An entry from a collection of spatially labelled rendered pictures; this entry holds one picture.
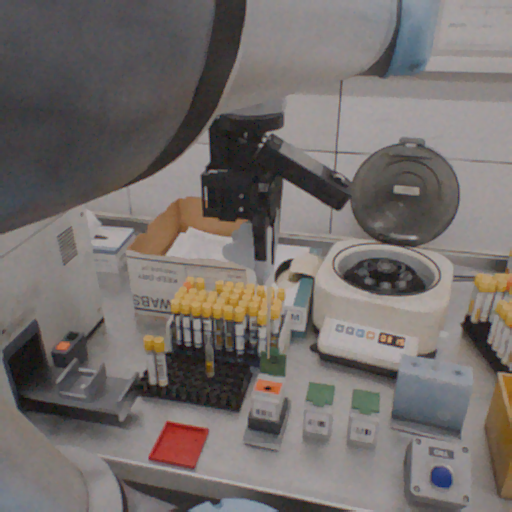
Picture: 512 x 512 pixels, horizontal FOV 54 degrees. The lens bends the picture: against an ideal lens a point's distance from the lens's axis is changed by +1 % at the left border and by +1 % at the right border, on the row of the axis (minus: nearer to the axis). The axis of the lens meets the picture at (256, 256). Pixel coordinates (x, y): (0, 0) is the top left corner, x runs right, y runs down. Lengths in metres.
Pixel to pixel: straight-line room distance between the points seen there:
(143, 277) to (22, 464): 0.73
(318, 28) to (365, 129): 0.96
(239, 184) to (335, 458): 0.42
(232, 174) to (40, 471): 0.36
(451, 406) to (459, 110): 0.61
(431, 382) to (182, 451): 0.37
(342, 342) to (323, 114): 0.50
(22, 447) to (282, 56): 0.23
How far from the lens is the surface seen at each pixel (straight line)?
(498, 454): 0.81
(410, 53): 0.39
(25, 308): 0.85
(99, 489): 0.39
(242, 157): 0.57
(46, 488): 0.33
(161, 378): 0.84
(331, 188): 0.56
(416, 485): 0.71
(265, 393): 0.75
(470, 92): 1.14
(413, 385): 0.79
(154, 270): 0.98
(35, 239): 0.85
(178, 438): 0.80
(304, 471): 0.76
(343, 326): 0.92
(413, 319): 0.90
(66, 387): 0.85
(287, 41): 0.17
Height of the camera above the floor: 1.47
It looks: 28 degrees down
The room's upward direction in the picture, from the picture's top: straight up
